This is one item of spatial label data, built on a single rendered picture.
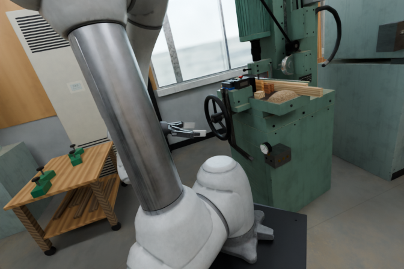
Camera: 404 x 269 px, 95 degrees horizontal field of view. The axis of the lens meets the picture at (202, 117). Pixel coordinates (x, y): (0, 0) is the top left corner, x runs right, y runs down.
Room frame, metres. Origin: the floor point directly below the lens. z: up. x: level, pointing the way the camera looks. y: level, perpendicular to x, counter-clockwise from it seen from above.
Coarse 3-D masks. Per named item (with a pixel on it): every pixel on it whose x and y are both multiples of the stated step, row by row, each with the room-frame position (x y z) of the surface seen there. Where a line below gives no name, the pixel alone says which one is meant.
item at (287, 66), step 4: (284, 56) 1.08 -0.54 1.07; (288, 56) 1.07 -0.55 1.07; (292, 56) 1.08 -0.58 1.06; (284, 60) 1.06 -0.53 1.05; (288, 60) 1.07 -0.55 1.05; (292, 60) 1.08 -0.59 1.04; (284, 64) 1.06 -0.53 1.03; (288, 64) 1.07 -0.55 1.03; (292, 64) 1.08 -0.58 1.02; (284, 68) 1.06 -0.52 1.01; (288, 68) 1.07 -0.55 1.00; (292, 68) 1.08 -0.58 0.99; (284, 72) 1.06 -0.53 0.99; (288, 72) 1.07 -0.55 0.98; (292, 72) 1.08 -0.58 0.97
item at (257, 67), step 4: (260, 60) 1.18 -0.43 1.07; (264, 60) 1.14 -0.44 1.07; (268, 60) 1.15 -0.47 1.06; (248, 64) 1.16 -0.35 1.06; (252, 64) 1.12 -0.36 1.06; (256, 64) 1.11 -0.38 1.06; (260, 64) 1.12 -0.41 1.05; (264, 64) 1.13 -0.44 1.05; (252, 68) 1.13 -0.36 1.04; (256, 68) 1.11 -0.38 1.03; (260, 68) 1.12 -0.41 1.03; (264, 68) 1.13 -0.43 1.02; (268, 68) 1.15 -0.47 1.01; (248, 72) 1.17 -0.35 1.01; (252, 72) 1.13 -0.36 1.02; (256, 72) 1.11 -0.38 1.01; (260, 72) 1.12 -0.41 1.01
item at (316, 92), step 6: (276, 84) 1.02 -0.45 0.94; (282, 84) 0.99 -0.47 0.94; (276, 90) 1.01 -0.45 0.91; (294, 90) 0.90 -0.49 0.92; (300, 90) 0.87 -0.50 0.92; (306, 90) 0.84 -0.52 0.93; (312, 90) 0.81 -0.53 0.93; (318, 90) 0.78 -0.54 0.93; (312, 96) 0.81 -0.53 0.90; (318, 96) 0.78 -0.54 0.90
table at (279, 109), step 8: (304, 96) 0.86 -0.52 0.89; (248, 104) 0.99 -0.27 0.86; (256, 104) 0.95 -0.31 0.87; (264, 104) 0.90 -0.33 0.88; (272, 104) 0.84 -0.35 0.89; (280, 104) 0.80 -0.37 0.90; (288, 104) 0.82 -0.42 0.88; (296, 104) 0.84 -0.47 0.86; (304, 104) 0.86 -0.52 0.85; (272, 112) 0.84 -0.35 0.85; (280, 112) 0.80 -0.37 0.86
